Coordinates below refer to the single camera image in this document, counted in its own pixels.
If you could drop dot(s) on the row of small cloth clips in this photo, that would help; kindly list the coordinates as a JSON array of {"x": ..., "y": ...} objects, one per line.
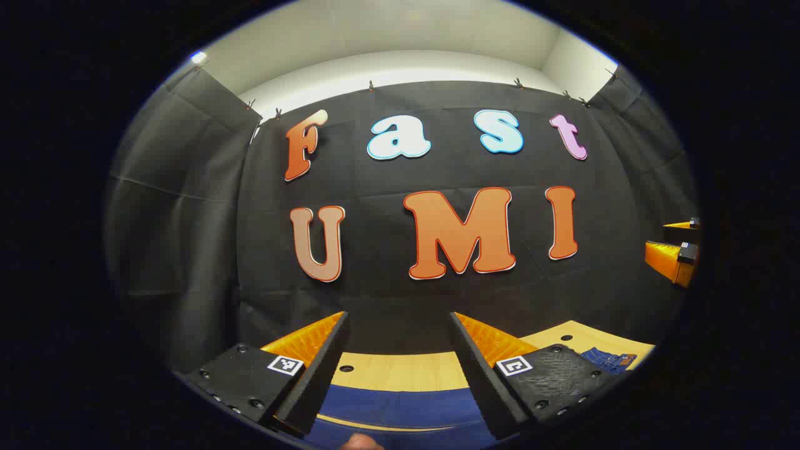
[{"x": 371, "y": 86}]

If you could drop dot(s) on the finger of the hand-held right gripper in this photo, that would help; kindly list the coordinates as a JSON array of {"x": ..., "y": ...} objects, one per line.
[
  {"x": 664, "y": 259},
  {"x": 675, "y": 234}
]

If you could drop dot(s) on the blue denim jeans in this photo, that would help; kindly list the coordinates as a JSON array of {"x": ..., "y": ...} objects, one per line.
[{"x": 400, "y": 406}]

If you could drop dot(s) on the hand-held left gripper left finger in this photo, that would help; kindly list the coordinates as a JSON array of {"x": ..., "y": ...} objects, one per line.
[{"x": 320, "y": 369}]

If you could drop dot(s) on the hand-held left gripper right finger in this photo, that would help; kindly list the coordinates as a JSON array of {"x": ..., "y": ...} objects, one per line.
[{"x": 481, "y": 375}]

